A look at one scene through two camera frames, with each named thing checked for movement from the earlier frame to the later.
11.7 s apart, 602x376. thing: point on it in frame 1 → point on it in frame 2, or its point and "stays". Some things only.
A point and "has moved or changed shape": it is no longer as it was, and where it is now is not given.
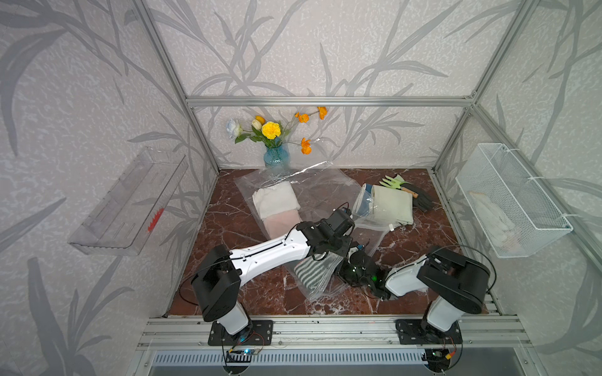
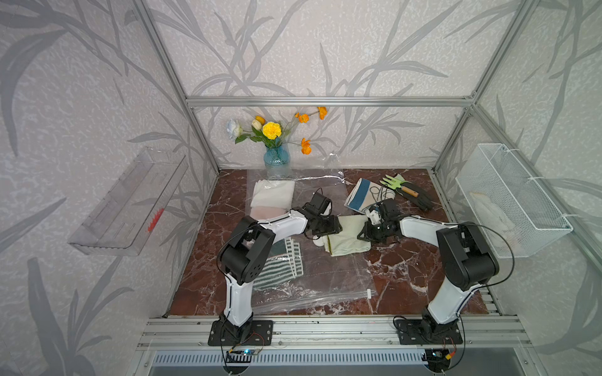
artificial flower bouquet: (270, 133) stays
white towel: (275, 200) has moved or changed shape
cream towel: (392, 204) has moved or changed shape
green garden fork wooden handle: (397, 184) stays
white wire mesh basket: (515, 215) stays
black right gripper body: (349, 276) → (375, 233)
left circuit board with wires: (243, 356) stays
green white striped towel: (316, 272) → (283, 264)
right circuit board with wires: (437, 359) stays
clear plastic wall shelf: (128, 215) stays
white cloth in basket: (500, 228) stays
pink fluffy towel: (281, 225) has moved or changed shape
